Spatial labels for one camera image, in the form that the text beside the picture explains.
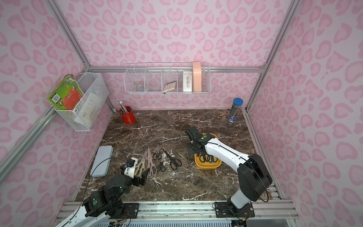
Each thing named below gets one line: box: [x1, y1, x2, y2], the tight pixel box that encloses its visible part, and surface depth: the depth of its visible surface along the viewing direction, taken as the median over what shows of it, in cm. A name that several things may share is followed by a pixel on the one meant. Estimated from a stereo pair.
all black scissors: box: [163, 148, 183, 171], surface depth 92 cm
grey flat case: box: [90, 145, 114, 178], surface depth 94 cm
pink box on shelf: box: [192, 61, 202, 93], surface depth 86 cm
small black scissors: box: [152, 144, 163, 160], surface depth 95 cm
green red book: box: [46, 73, 85, 111], surface depth 73 cm
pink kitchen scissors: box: [146, 147, 158, 177], surface depth 90 cm
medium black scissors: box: [156, 159, 167, 173], surface depth 90 cm
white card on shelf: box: [182, 70, 193, 93], surface depth 95 cm
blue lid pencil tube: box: [227, 97, 244, 123], surface depth 102 cm
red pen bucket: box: [119, 105, 137, 125], surface depth 113 cm
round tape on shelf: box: [135, 84, 145, 92], surface depth 98 cm
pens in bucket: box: [116, 100, 130, 115], surface depth 109 cm
